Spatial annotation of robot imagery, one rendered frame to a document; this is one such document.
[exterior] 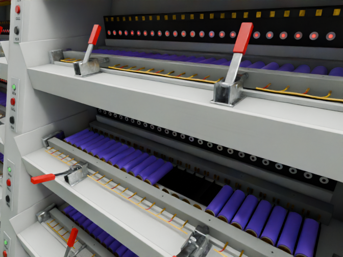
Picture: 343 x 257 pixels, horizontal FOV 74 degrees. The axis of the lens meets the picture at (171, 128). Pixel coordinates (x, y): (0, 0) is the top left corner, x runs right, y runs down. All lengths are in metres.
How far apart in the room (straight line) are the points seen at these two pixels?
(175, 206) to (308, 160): 0.20
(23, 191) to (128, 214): 0.34
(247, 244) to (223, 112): 0.17
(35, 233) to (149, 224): 0.39
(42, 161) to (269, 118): 0.48
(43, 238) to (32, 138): 0.24
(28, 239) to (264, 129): 0.60
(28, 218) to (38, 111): 0.27
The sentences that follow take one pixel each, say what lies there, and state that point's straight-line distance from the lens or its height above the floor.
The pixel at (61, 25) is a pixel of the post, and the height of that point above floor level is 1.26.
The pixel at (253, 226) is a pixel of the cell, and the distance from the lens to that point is 0.35.
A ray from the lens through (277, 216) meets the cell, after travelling 0.37.
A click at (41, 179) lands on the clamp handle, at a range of 0.44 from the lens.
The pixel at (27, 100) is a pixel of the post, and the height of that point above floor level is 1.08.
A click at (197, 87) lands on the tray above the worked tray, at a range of 0.32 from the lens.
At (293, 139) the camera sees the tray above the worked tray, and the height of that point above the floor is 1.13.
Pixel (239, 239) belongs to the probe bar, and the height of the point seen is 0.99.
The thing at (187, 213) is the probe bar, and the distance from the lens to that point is 0.35.
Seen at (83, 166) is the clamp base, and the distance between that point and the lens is 0.48.
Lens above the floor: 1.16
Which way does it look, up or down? 10 degrees down
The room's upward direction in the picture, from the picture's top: 10 degrees clockwise
